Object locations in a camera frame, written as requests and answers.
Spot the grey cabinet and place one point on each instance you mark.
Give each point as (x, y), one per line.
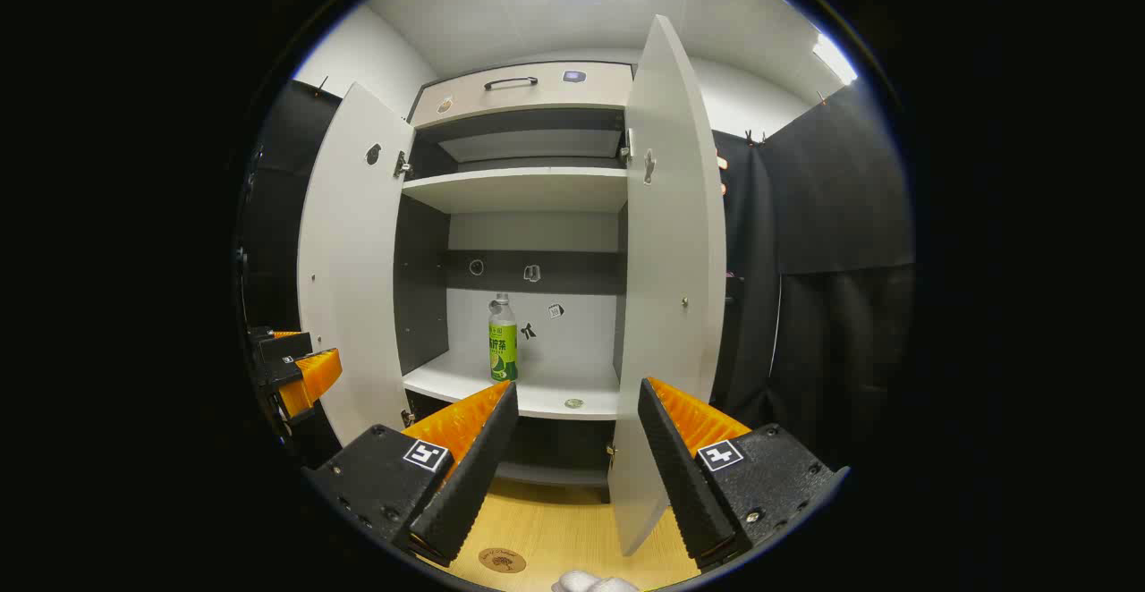
(528, 190)

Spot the small ceiling light panel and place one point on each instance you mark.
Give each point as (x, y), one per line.
(834, 59)

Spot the grey cabinet door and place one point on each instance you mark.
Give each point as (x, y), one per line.
(353, 288)
(666, 306)

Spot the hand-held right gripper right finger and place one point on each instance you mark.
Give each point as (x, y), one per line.
(684, 485)

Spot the green label bottle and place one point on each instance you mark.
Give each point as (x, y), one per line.
(503, 346)

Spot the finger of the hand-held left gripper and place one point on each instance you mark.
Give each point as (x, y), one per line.
(286, 348)
(313, 377)

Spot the grey cabinet drawer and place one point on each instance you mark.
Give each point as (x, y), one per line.
(581, 96)

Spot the black backdrop cloth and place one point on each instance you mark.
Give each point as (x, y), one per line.
(841, 216)
(751, 234)
(277, 216)

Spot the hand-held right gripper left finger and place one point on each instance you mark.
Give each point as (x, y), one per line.
(470, 489)

